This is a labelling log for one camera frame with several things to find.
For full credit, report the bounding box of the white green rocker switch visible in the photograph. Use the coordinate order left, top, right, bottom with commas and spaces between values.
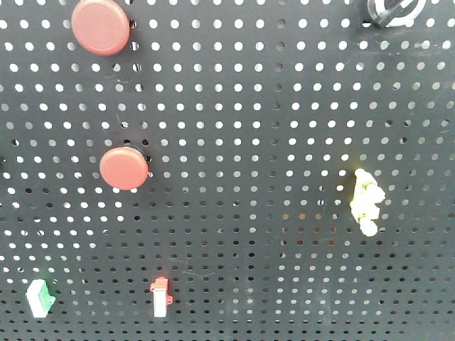
26, 279, 56, 318

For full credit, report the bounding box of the upper red mushroom button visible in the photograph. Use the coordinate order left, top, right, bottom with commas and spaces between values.
71, 0, 130, 56

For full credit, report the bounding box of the black selector knob silver ring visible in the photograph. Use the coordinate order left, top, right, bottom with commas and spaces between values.
366, 0, 427, 29

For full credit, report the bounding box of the white red rocker switch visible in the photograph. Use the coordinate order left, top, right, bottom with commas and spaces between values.
150, 277, 173, 318

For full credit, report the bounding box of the black perforated pegboard panel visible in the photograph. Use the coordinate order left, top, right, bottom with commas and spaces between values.
1, 1, 454, 340

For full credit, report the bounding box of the yellow toggle switch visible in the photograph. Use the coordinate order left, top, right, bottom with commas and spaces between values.
350, 168, 385, 237

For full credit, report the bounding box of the lower red mushroom button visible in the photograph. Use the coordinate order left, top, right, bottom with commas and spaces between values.
100, 146, 149, 190

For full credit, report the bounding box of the red mushroom button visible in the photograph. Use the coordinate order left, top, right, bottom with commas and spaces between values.
71, 0, 130, 56
100, 146, 149, 190

